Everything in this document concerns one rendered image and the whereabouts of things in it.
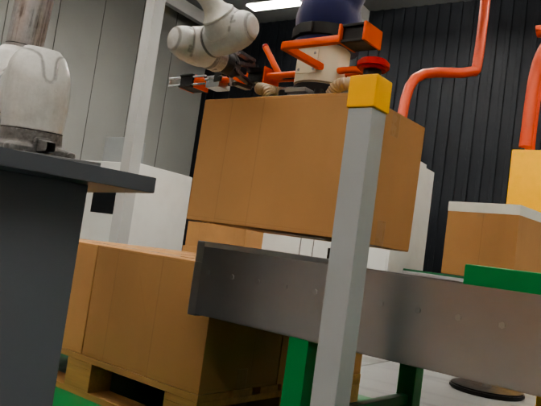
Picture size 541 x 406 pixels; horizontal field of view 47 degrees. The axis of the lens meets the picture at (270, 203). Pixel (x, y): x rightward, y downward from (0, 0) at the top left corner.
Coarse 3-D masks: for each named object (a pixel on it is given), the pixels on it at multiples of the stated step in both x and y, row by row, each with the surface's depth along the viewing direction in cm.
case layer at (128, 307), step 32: (96, 256) 231; (128, 256) 220; (160, 256) 210; (192, 256) 252; (96, 288) 228; (128, 288) 217; (160, 288) 208; (96, 320) 226; (128, 320) 215; (160, 320) 205; (192, 320) 197; (96, 352) 223; (128, 352) 213; (160, 352) 203; (192, 352) 195; (224, 352) 199; (256, 352) 212; (192, 384) 193; (224, 384) 200; (256, 384) 213
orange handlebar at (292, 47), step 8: (296, 40) 176; (304, 40) 175; (312, 40) 173; (320, 40) 171; (328, 40) 169; (336, 40) 168; (288, 48) 179; (296, 48) 178; (296, 56) 186; (304, 56) 187; (312, 64) 191; (320, 64) 194; (272, 72) 213; (280, 72) 211; (288, 72) 208; (344, 72) 195; (352, 72) 193; (360, 72) 193; (200, 80) 235; (224, 80) 227; (280, 80) 216; (288, 80) 214
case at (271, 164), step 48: (288, 96) 185; (336, 96) 174; (240, 144) 194; (288, 144) 182; (336, 144) 172; (384, 144) 180; (192, 192) 204; (240, 192) 191; (288, 192) 179; (336, 192) 169; (384, 192) 182; (384, 240) 184
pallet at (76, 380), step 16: (64, 352) 234; (80, 368) 227; (96, 368) 225; (112, 368) 216; (64, 384) 231; (80, 384) 225; (96, 384) 225; (160, 384) 201; (352, 384) 263; (96, 400) 219; (112, 400) 217; (128, 400) 220; (176, 400) 196; (192, 400) 192; (208, 400) 194; (224, 400) 200; (240, 400) 206; (256, 400) 230; (272, 400) 225; (352, 400) 264
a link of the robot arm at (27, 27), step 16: (16, 0) 175; (32, 0) 174; (48, 0) 178; (16, 16) 174; (32, 16) 175; (48, 16) 179; (16, 32) 174; (32, 32) 175; (0, 48) 172; (16, 48) 172; (0, 64) 170; (0, 112) 168
